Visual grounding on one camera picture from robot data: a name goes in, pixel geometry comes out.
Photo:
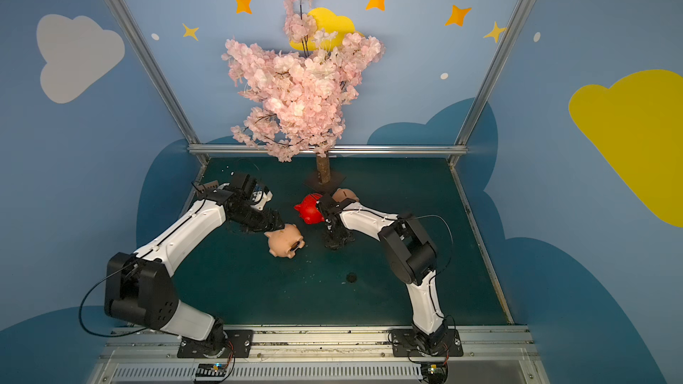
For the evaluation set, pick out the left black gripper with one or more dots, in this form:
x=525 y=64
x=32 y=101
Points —
x=261 y=221

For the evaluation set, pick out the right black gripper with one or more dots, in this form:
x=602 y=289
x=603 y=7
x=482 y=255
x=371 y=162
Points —
x=331 y=222

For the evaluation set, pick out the red piggy bank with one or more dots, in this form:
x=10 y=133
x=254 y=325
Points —
x=308 y=210

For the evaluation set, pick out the pink piggy bank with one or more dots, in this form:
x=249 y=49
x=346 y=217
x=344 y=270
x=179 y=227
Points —
x=343 y=194
x=284 y=243

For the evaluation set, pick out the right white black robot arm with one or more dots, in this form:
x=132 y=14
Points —
x=412 y=257

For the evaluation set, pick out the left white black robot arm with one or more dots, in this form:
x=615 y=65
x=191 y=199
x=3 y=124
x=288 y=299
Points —
x=139 y=287

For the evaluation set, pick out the brown toy scoop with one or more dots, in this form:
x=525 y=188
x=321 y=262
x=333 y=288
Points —
x=204 y=188

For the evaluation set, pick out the pink cherry blossom tree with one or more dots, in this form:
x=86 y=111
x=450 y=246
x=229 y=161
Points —
x=300 y=96

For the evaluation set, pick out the left controller board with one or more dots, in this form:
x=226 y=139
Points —
x=211 y=373

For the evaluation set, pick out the controller board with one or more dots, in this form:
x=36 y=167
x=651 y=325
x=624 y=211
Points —
x=434 y=373
x=211 y=373

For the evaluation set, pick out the right controller board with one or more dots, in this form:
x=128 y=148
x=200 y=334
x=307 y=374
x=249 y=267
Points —
x=434 y=373

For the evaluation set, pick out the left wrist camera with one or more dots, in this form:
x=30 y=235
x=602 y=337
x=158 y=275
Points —
x=251 y=188

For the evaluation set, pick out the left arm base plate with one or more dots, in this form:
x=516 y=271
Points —
x=240 y=342

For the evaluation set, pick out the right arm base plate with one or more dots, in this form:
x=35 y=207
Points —
x=405 y=342

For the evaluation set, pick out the aluminium mounting rail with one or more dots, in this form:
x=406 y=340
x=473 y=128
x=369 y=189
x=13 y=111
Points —
x=325 y=354

